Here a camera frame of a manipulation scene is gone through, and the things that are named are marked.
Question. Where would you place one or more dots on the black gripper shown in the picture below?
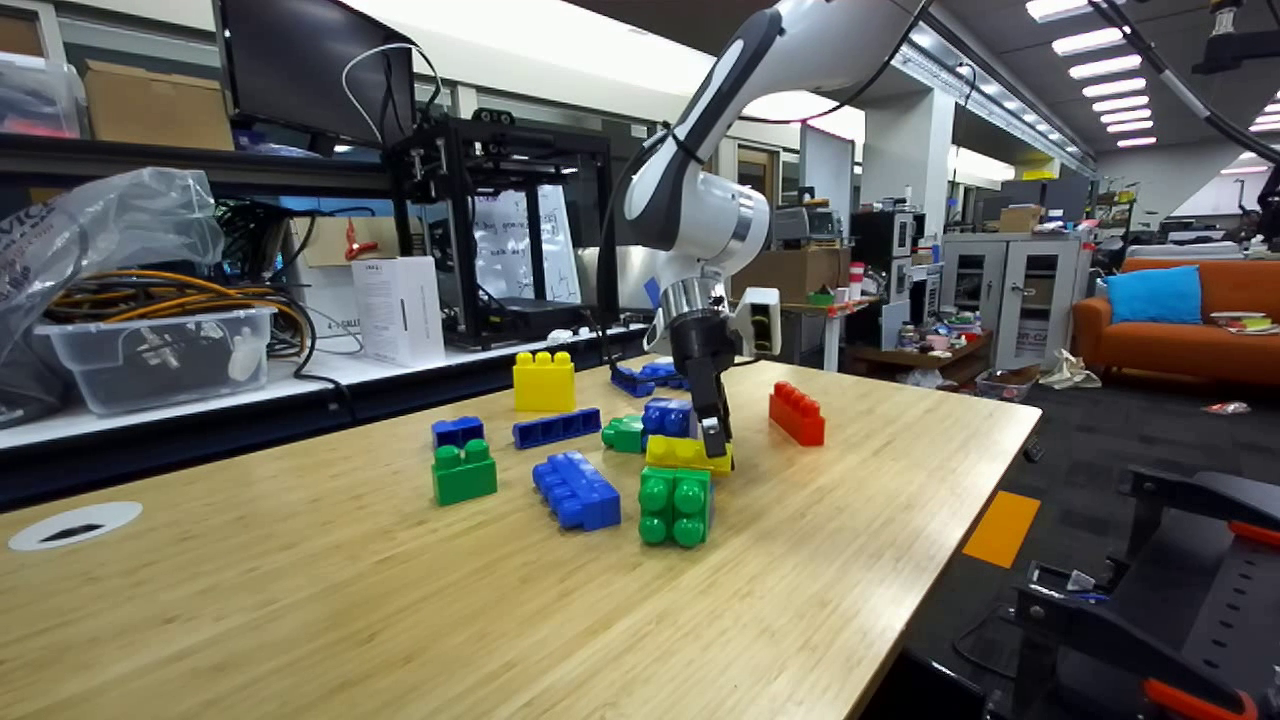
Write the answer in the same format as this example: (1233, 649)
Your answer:
(707, 350)

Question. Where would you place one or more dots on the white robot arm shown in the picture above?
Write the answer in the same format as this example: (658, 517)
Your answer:
(695, 213)

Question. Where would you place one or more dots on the large blue building block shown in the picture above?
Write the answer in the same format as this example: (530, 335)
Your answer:
(664, 374)
(578, 494)

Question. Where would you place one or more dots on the red building block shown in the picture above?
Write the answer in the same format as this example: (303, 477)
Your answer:
(796, 415)

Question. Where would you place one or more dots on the long blue building block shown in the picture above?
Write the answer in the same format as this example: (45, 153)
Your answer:
(557, 428)
(628, 383)

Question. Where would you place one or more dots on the small green building block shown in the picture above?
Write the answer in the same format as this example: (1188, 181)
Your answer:
(620, 435)

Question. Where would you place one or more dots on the tall yellow building block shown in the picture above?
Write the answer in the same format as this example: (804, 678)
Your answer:
(546, 383)

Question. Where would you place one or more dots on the small blue building block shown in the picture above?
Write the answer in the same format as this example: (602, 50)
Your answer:
(459, 428)

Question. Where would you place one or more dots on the white stool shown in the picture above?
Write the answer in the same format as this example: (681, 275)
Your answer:
(763, 321)

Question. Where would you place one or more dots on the small cluttered desk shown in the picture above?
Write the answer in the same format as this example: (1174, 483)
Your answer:
(832, 315)

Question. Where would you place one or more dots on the brown cardboard box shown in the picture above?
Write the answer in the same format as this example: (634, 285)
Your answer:
(804, 269)
(160, 105)

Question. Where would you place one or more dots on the orange floor mat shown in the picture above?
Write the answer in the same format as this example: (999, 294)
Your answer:
(1000, 528)

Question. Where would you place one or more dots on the white cabinet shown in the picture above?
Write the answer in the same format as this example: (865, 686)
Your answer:
(1013, 303)

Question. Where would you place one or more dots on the white cardboard box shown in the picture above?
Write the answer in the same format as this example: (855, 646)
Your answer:
(401, 307)

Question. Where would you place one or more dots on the white counter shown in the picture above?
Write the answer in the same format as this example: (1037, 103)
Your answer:
(335, 367)

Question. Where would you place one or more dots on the yellow sign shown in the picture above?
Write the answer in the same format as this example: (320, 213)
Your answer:
(1037, 170)

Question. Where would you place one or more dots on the white paper bag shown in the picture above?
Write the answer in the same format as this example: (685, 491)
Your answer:
(324, 307)

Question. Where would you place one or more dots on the blue cushion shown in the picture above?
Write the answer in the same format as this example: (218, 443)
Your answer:
(1155, 294)

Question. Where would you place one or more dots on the orange sofa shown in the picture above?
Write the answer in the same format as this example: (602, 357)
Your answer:
(1174, 350)

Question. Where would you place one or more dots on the black cart with orange clamps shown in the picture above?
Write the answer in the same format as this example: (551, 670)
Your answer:
(1202, 584)

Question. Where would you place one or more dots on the ceiling light panel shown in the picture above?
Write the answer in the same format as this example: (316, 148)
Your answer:
(1092, 39)
(1072, 8)
(1105, 65)
(1115, 85)

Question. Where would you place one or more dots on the black monitor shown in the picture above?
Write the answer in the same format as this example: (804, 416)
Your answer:
(315, 65)

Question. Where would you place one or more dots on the clear plastic bin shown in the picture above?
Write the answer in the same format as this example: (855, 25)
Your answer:
(160, 361)
(104, 242)

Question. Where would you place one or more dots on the black metal shelf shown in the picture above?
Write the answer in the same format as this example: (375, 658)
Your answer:
(200, 162)

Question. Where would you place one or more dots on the black ceiling mounted device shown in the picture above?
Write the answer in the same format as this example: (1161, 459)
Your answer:
(1233, 40)

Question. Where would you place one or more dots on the white round table grommet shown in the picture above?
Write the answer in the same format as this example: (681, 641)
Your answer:
(75, 527)

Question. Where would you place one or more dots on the clear storage box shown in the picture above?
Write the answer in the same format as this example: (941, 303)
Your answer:
(38, 93)

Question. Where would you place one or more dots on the black frame 3D printer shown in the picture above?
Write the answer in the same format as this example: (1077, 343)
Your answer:
(459, 224)

